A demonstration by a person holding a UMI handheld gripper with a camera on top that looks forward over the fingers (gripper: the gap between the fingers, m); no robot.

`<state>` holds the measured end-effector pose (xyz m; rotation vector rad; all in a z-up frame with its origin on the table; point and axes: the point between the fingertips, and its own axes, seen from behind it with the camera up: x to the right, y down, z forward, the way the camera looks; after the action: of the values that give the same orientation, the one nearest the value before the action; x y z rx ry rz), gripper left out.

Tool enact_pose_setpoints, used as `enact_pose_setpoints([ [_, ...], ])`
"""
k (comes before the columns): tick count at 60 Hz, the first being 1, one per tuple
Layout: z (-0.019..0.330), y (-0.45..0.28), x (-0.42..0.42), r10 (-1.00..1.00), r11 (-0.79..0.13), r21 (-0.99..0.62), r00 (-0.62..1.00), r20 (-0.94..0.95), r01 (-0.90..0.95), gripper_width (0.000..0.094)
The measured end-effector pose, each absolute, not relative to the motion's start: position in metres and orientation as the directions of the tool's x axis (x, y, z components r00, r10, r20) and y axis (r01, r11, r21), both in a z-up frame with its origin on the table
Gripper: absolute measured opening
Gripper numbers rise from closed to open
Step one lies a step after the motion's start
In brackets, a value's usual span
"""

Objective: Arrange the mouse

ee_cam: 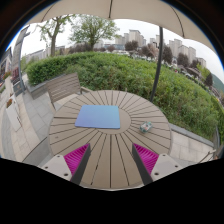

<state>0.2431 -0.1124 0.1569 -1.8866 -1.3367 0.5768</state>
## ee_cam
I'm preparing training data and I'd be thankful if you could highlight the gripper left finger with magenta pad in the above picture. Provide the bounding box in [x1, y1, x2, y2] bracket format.
[42, 144, 91, 185]

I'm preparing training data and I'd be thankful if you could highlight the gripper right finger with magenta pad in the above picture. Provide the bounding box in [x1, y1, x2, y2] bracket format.
[132, 143, 182, 185]

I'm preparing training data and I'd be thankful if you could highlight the blue mouse pad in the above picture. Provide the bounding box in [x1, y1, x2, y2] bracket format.
[75, 105, 120, 129]

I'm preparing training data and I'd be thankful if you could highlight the round wooden slatted table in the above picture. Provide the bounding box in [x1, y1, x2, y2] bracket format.
[49, 90, 171, 190]

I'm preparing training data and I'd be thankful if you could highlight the green hedge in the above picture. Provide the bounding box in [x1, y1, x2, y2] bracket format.
[26, 52, 224, 142]

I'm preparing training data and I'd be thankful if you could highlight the grey slatted outdoor chair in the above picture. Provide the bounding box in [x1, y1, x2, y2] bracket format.
[45, 73, 90, 110]

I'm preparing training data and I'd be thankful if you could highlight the dark umbrella pole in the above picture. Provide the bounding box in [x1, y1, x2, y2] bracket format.
[150, 26, 164, 103]

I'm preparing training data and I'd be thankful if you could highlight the large green tree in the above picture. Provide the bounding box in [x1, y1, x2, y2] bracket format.
[69, 14, 119, 49]

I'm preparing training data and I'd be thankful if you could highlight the beige patio umbrella canopy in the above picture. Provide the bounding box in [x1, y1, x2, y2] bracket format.
[27, 0, 216, 52]

